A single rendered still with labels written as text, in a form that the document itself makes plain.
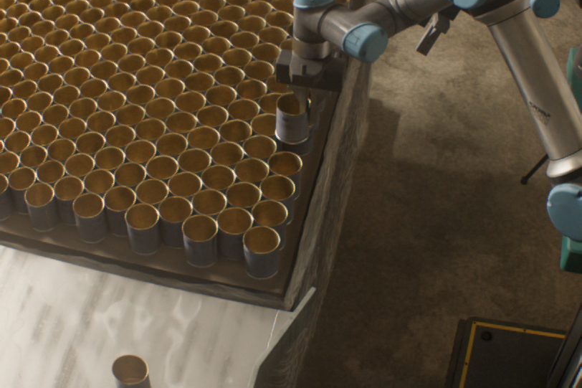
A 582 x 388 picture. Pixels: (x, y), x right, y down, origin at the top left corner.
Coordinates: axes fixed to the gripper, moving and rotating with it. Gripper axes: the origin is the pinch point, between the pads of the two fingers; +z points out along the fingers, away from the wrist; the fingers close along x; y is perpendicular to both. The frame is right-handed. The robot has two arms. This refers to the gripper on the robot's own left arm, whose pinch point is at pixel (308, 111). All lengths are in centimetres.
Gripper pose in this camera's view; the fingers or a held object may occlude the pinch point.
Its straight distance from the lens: 200.6
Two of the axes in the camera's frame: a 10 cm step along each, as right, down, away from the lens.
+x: -9.8, -1.7, 1.3
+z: -0.3, 7.0, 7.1
